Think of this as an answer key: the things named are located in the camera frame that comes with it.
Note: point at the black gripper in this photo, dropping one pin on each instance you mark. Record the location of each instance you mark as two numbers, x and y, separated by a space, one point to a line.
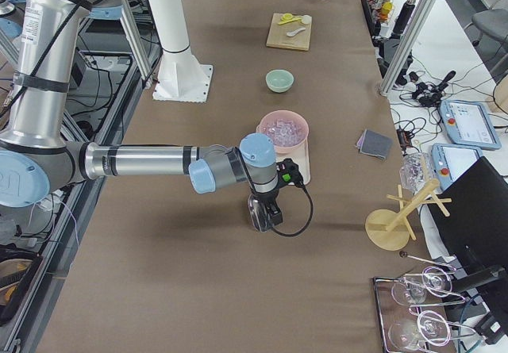
264 198

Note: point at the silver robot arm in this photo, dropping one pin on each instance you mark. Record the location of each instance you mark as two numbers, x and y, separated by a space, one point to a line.
35 159

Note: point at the metal ice scoop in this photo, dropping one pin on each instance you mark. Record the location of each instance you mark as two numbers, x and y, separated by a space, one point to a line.
260 218

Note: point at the pink bowl of ice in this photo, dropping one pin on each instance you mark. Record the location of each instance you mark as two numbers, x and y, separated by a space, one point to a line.
287 130

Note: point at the mint green bowl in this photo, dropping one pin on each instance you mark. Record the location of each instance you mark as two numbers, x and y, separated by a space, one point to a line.
279 80

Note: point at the white ceramic spoon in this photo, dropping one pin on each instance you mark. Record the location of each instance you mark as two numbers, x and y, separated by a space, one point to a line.
295 32

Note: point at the cream plastic tray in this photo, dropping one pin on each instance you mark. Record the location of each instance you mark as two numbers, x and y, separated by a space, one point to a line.
301 157

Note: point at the grey folded cloth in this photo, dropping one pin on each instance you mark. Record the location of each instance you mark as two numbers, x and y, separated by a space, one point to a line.
374 144

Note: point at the wooden cup tree stand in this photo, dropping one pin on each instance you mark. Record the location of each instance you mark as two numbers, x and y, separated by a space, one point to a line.
391 230

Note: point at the clear glass mug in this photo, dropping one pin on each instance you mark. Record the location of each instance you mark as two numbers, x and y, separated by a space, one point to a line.
416 171

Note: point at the wooden cutting board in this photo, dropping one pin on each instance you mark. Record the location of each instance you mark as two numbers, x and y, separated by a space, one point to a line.
277 35

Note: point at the yellow plastic knife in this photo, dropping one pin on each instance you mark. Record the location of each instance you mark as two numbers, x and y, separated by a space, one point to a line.
284 21

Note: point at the stacked lemon slice top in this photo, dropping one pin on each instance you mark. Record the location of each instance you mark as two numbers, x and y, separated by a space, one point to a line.
286 16

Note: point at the blue teach pendant lower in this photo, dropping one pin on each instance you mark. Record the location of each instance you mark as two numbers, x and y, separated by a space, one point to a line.
450 161

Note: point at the blue teach pendant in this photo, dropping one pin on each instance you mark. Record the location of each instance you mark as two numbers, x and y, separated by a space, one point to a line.
450 161
468 123

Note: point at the wine glass upper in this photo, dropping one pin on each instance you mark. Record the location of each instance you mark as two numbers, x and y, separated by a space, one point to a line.
413 289

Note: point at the metal wine glass rack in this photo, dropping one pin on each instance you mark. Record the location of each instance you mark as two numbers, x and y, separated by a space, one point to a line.
411 311

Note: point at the black monitor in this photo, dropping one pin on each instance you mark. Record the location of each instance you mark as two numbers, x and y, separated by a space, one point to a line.
476 230

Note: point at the wine glass lower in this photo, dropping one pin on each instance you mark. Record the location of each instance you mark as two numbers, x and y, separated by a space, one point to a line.
423 333

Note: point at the blue teach pendant upper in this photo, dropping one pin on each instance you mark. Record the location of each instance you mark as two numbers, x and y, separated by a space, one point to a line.
468 123

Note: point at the black water bottle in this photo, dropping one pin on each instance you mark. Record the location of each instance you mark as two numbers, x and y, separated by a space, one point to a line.
403 17

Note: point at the grey office chair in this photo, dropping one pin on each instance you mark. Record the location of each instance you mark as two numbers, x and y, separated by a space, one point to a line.
492 23

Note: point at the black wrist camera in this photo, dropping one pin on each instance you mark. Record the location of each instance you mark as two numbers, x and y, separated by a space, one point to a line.
288 166

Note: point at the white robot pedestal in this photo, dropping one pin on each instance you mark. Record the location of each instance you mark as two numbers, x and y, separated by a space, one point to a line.
180 77

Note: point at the aluminium frame post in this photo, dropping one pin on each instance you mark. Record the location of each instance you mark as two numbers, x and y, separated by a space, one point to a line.
419 18

